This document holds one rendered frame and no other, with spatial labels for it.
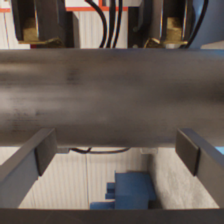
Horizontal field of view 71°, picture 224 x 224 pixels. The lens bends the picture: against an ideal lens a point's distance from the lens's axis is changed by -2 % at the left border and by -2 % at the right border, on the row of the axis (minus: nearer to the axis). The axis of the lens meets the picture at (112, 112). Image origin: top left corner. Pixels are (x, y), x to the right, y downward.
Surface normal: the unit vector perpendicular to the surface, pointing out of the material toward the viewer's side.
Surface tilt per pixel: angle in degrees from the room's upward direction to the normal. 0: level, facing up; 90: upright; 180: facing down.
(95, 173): 90
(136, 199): 90
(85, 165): 90
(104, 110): 90
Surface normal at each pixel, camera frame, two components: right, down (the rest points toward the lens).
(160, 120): 0.00, 0.43
